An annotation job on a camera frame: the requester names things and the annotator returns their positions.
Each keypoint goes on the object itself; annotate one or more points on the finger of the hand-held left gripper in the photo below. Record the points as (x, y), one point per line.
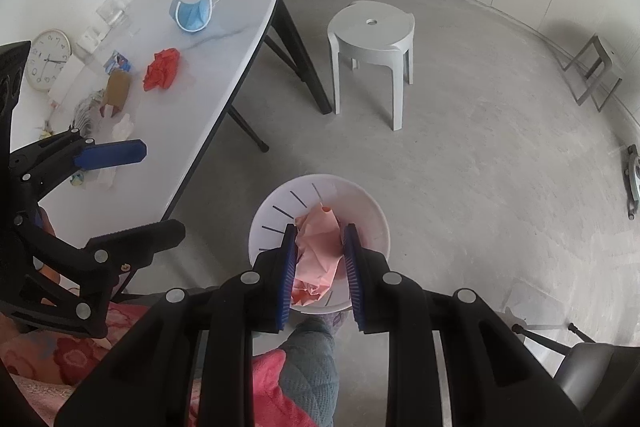
(112, 154)
(140, 242)

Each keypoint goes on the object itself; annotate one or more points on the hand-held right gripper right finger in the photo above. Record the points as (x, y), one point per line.
(354, 279)

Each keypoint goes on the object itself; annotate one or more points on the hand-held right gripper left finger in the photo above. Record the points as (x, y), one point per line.
(286, 279)

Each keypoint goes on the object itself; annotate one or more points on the pink paper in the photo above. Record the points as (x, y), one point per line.
(317, 252)

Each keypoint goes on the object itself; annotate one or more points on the white slotted waste bin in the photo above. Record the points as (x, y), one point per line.
(362, 217)

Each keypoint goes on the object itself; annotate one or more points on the blue face mask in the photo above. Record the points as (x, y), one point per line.
(192, 19)

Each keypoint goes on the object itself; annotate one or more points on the white crumpled tissue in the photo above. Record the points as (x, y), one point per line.
(122, 127)

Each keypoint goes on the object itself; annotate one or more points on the white box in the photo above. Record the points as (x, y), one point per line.
(75, 77)

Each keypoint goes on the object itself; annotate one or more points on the brown cardboard box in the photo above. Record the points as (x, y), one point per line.
(117, 89)

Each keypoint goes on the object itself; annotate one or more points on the person's grey quilted trouser leg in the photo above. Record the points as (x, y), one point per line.
(310, 367)

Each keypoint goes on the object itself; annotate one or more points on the blue and white small packet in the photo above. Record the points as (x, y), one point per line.
(118, 62)

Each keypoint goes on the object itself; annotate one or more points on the red crumpled paper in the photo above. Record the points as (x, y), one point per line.
(162, 69)

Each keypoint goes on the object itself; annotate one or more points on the clear glass tumbler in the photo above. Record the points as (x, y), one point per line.
(112, 9)

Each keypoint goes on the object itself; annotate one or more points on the pink floral fleece robe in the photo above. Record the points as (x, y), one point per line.
(40, 367)

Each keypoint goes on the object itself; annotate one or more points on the white oval marble table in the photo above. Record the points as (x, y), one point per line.
(225, 37)

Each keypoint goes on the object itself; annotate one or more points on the dark grey chair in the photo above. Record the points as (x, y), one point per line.
(585, 367)

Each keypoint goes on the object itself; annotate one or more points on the white plastic stool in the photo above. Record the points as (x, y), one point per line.
(372, 32)

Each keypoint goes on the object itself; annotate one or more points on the grey metal floor object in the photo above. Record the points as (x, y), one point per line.
(632, 187)

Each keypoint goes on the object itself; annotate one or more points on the round white wall clock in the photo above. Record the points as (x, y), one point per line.
(47, 59)

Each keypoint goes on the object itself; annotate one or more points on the grey metal frame stool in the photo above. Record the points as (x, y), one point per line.
(597, 57)

